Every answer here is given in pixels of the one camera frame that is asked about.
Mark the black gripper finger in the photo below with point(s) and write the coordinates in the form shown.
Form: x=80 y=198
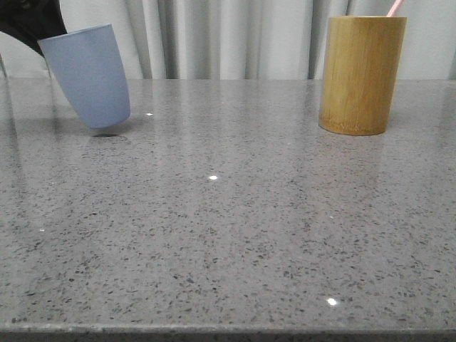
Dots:
x=29 y=21

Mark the blue plastic cup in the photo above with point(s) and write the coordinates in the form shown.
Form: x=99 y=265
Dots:
x=90 y=72

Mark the bamboo wooden cup holder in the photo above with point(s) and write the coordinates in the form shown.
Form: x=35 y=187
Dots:
x=360 y=67

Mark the grey pleated curtain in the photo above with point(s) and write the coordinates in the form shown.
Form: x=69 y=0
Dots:
x=280 y=40

